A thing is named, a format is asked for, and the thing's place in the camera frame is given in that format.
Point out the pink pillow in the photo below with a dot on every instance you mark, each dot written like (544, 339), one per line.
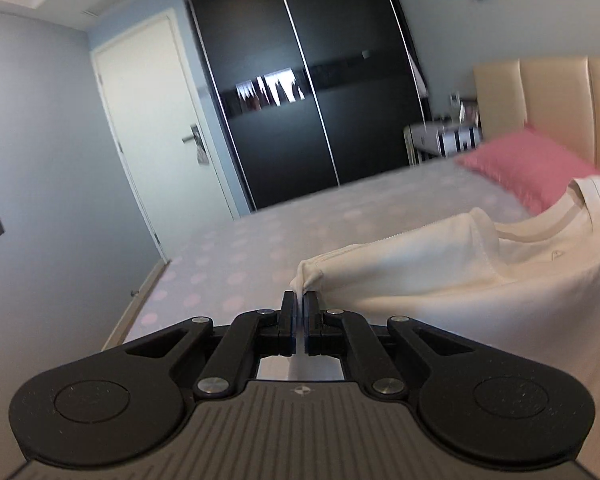
(525, 170)

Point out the beige padded headboard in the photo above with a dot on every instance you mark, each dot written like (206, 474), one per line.
(555, 95)

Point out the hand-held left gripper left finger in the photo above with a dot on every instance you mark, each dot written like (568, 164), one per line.
(291, 322)

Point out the striped bedside cabinet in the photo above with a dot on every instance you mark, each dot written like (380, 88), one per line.
(445, 142)

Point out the bed with polka dot sheet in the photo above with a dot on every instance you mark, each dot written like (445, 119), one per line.
(260, 240)

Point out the black sliding door wardrobe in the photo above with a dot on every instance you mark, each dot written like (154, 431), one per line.
(265, 125)

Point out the white t-shirt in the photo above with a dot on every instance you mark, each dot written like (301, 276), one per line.
(430, 280)

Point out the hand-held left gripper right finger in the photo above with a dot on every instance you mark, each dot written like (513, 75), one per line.
(308, 322)

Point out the white door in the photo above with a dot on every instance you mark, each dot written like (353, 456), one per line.
(145, 110)

